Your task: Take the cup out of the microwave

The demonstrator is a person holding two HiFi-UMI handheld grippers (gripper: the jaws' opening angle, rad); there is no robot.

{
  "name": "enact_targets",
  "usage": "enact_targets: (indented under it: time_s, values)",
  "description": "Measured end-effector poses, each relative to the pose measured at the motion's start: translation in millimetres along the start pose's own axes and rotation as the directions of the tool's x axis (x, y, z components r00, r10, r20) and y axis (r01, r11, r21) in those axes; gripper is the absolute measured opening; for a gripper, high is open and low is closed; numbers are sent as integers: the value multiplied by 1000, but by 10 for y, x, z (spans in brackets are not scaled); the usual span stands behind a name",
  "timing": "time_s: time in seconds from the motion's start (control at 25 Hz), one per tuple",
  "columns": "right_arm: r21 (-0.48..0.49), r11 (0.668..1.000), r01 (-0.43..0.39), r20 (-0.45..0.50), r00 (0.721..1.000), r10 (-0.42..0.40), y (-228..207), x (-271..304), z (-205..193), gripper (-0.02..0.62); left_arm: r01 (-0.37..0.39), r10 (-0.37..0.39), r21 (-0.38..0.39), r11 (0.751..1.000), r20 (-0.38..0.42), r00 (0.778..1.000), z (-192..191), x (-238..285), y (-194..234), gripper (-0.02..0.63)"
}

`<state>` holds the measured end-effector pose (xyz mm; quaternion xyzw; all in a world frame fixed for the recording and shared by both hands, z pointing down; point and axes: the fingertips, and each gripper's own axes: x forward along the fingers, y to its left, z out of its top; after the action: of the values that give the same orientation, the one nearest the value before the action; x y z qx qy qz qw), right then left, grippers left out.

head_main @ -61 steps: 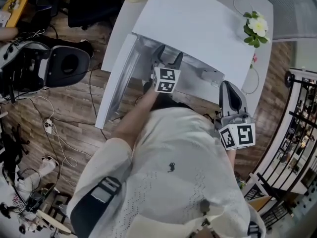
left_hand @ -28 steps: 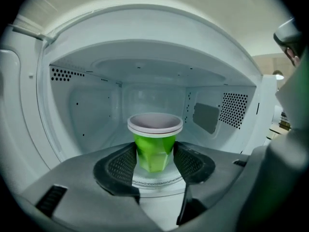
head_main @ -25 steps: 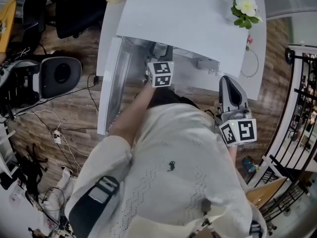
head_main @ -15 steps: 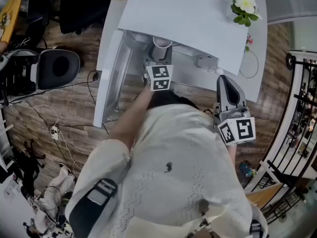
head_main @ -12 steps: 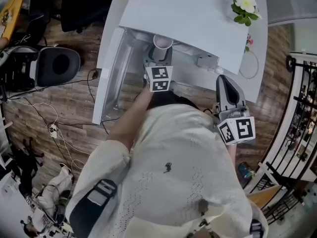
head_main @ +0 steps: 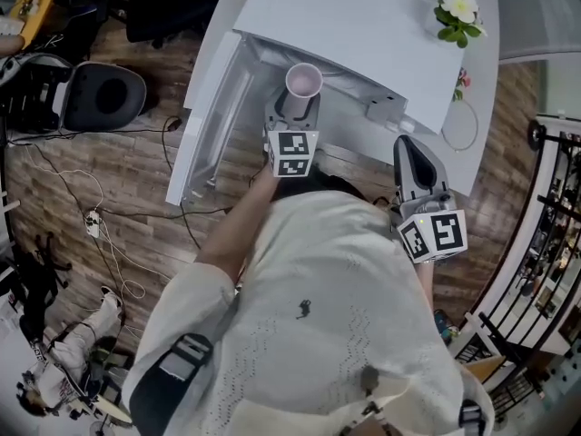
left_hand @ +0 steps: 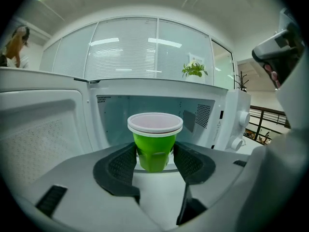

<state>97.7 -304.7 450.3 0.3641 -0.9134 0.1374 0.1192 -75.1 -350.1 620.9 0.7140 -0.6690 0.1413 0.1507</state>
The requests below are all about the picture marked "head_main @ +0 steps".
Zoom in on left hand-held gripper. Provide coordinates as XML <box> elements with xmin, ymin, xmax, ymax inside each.
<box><xmin>261</xmin><ymin>86</ymin><xmax>322</xmax><ymax>179</ymax></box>

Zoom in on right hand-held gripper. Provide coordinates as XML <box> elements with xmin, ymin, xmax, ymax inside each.
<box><xmin>392</xmin><ymin>134</ymin><xmax>468</xmax><ymax>263</ymax></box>

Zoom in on green cup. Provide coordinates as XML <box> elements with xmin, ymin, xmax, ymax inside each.
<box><xmin>284</xmin><ymin>63</ymin><xmax>324</xmax><ymax>117</ymax></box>

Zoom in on white microwave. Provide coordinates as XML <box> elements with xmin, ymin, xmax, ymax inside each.
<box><xmin>165</xmin><ymin>0</ymin><xmax>467</xmax><ymax>207</ymax></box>

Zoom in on person's left forearm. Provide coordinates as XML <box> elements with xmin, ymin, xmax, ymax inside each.
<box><xmin>194</xmin><ymin>165</ymin><xmax>278</xmax><ymax>283</ymax></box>

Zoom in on person's right forearm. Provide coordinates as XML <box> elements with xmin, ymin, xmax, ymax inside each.
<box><xmin>415</xmin><ymin>259</ymin><xmax>437</xmax><ymax>312</ymax></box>

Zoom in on clear round plate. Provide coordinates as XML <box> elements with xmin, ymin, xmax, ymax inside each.
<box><xmin>440</xmin><ymin>100</ymin><xmax>479</xmax><ymax>153</ymax></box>

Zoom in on white table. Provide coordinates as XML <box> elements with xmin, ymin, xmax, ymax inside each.
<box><xmin>183</xmin><ymin>0</ymin><xmax>500</xmax><ymax>197</ymax></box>

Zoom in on black metal railing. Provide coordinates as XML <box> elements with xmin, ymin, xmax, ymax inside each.
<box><xmin>453</xmin><ymin>115</ymin><xmax>581</xmax><ymax>417</ymax></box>

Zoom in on person's white sweater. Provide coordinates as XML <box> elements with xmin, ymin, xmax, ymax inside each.
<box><xmin>122</xmin><ymin>191</ymin><xmax>496</xmax><ymax>436</ymax></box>

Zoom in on teal item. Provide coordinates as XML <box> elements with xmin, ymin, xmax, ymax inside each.
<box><xmin>433</xmin><ymin>309</ymin><xmax>459</xmax><ymax>344</ymax></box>

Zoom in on black office chair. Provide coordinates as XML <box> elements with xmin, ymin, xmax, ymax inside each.
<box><xmin>124</xmin><ymin>0</ymin><xmax>228</xmax><ymax>47</ymax></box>

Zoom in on potted white flowers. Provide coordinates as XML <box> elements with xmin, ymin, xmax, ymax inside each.
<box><xmin>424</xmin><ymin>0</ymin><xmax>487</xmax><ymax>49</ymax></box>

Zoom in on black open case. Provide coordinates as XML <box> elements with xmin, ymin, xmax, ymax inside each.
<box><xmin>0</xmin><ymin>52</ymin><xmax>149</xmax><ymax>134</ymax></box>

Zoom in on wooden board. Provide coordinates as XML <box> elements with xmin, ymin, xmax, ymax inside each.
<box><xmin>462</xmin><ymin>354</ymin><xmax>518</xmax><ymax>385</ymax></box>

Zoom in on white power strip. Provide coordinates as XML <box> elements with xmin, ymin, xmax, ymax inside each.
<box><xmin>84</xmin><ymin>210</ymin><xmax>102</xmax><ymax>239</ymax></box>

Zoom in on black cable with adapter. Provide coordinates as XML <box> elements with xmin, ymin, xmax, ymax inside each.
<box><xmin>161</xmin><ymin>114</ymin><xmax>231</xmax><ymax>252</ymax></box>

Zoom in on white cable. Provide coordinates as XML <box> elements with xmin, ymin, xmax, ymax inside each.
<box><xmin>25</xmin><ymin>145</ymin><xmax>105</xmax><ymax>213</ymax></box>

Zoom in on black grey shoulder strap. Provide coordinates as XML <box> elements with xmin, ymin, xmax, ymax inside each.
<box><xmin>129</xmin><ymin>332</ymin><xmax>214</xmax><ymax>436</ymax></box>
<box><xmin>458</xmin><ymin>400</ymin><xmax>487</xmax><ymax>436</ymax></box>

